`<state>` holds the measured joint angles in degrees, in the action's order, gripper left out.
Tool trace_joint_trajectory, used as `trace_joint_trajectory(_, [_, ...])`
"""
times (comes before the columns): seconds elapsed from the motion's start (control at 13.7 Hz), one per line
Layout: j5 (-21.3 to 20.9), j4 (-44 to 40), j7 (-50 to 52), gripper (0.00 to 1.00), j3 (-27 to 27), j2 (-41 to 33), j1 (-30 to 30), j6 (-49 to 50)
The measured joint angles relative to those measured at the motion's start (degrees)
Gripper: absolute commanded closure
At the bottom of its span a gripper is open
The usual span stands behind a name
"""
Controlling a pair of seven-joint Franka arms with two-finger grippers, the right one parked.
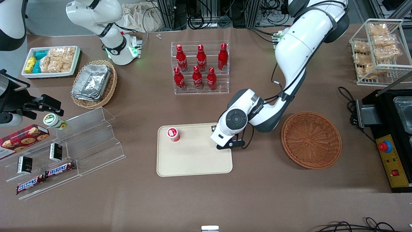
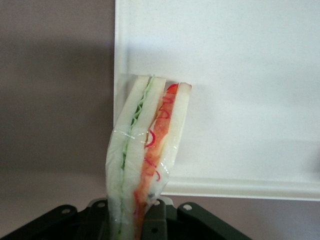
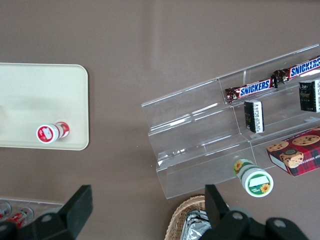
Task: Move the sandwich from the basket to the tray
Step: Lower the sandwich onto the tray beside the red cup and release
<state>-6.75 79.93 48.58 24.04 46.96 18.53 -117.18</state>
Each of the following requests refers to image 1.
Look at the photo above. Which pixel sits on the small red indicator button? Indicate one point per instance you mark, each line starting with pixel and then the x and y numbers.
pixel 395 172

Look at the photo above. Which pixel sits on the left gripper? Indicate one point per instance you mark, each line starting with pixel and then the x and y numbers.
pixel 213 128

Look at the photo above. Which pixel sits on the green lid white cup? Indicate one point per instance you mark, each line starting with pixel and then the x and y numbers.
pixel 53 120

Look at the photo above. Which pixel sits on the clear rice cracker bag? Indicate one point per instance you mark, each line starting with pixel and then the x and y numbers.
pixel 45 64
pixel 69 53
pixel 59 65
pixel 56 52

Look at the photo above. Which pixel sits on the aluminium frame post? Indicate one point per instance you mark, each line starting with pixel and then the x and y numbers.
pixel 165 14
pixel 253 13

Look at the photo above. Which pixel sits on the white rectangular snack bin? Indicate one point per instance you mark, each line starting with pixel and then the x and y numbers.
pixel 48 74

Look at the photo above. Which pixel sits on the yellow control panel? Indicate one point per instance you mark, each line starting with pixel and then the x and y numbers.
pixel 394 162

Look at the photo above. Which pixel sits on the clear acrylic bottle rack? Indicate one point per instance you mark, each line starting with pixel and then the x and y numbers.
pixel 201 91

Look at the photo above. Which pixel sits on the Snickers chocolate bar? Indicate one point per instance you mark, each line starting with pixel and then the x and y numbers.
pixel 60 169
pixel 30 184

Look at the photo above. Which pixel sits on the beige plastic tray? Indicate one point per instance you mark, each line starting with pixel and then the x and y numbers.
pixel 193 158

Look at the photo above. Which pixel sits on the bagged fried snack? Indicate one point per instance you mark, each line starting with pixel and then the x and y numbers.
pixel 378 29
pixel 365 71
pixel 363 59
pixel 387 52
pixel 361 47
pixel 383 40

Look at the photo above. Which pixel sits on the yellow snack pack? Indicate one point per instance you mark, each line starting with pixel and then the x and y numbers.
pixel 30 64

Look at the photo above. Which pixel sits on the steel fryer pan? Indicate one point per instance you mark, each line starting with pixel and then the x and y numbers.
pixel 404 112

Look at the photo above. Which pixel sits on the aluminium frame rail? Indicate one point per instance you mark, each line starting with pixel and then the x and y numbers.
pixel 391 8

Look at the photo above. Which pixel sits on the aluminium foil tray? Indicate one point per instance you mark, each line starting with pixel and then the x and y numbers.
pixel 93 79
pixel 87 97

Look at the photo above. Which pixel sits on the grey metal bracket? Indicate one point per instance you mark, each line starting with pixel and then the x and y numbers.
pixel 368 114

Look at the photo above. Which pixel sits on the clear acrylic stepped shelf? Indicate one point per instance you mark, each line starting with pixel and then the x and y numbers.
pixel 93 141

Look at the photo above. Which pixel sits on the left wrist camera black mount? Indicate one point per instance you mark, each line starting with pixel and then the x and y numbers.
pixel 237 139

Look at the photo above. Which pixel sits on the red lid white cup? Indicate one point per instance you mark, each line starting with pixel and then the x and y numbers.
pixel 173 133

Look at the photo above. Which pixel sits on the black fryer control box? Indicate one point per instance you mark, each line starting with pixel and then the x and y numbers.
pixel 383 129

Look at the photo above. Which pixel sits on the red cola bottle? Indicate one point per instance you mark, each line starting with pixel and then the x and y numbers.
pixel 197 79
pixel 211 80
pixel 182 59
pixel 222 57
pixel 179 80
pixel 201 58

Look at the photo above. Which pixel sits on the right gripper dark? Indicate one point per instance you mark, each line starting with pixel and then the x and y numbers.
pixel 12 101

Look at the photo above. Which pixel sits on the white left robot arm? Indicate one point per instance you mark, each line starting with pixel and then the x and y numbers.
pixel 299 42

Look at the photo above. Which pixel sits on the round brown wicker basket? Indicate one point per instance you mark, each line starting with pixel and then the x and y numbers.
pixel 310 140

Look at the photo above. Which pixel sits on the white plastic bag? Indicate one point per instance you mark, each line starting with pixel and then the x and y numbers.
pixel 141 17

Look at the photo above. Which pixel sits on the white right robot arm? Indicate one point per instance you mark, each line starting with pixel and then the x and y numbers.
pixel 111 42

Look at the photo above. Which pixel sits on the red tartan cookie box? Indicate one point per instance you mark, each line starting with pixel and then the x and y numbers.
pixel 22 138

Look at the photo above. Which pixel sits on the oval light wicker basket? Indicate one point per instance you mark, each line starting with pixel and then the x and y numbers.
pixel 111 87

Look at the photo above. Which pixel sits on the small black chocolate box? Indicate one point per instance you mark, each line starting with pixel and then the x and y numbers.
pixel 55 152
pixel 24 165

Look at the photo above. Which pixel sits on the teal snack pack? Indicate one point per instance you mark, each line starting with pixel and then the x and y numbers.
pixel 36 67
pixel 41 54

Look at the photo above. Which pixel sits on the red emergency stop button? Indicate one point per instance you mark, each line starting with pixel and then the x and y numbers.
pixel 385 146

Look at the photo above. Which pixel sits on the grey metal bar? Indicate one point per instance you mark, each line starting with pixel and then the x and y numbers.
pixel 394 86

